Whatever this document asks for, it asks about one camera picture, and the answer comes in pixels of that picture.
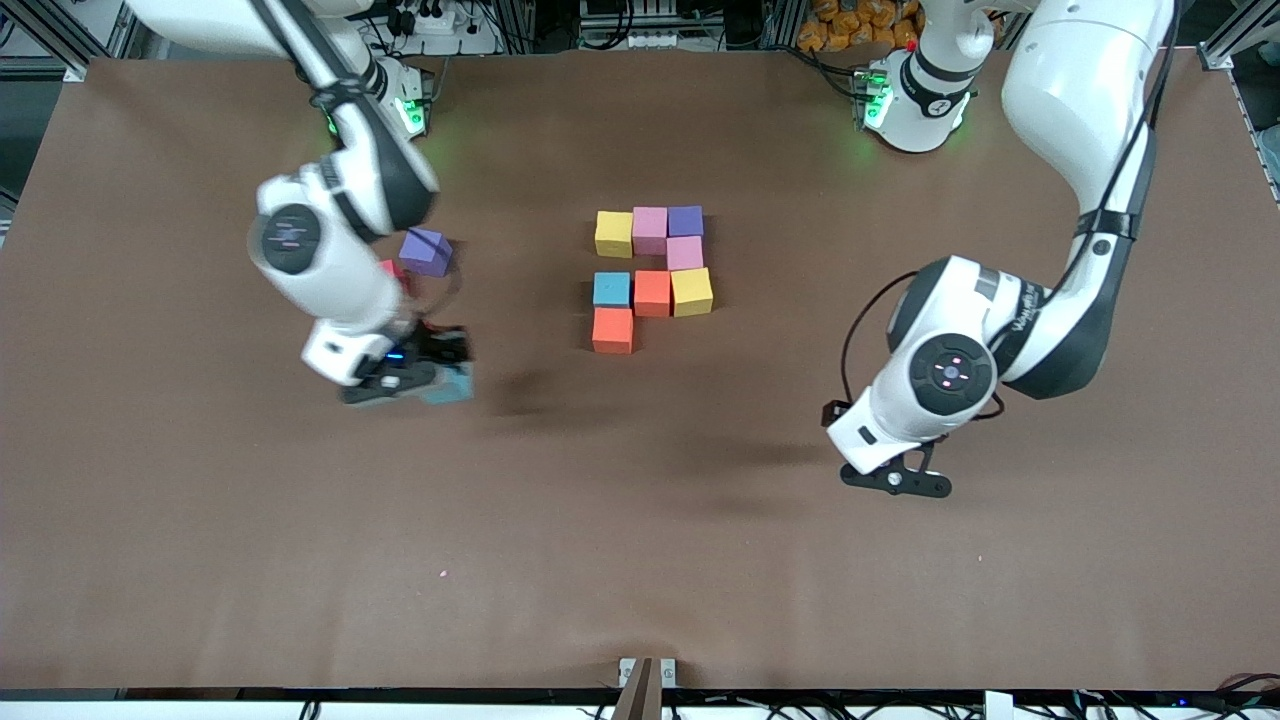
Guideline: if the small metal bracket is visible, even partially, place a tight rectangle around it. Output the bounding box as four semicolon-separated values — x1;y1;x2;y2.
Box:
618;657;678;691

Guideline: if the orange foam cube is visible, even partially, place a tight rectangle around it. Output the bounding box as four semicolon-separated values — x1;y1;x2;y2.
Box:
634;270;673;319
591;306;635;355

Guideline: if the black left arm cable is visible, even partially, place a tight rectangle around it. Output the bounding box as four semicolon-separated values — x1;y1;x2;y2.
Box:
840;270;921;411

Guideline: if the brown wooden post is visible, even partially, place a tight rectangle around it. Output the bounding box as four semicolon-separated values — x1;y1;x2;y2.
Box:
610;657;666;720

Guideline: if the white power strip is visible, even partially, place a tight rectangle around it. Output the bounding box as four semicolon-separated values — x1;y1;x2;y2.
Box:
385;0;501;56

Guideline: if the yellow foam cube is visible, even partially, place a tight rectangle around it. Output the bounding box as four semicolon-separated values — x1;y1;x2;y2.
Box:
670;267;715;319
595;210;635;260

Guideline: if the black cable bundle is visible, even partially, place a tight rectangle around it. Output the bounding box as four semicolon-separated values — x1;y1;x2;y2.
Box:
1060;675;1280;720

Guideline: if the metal table side rail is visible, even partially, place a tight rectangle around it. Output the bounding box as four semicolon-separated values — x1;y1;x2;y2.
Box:
1225;70;1280;206

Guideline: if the pile of orange objects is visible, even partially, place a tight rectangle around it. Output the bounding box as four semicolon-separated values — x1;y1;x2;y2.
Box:
797;0;926;51

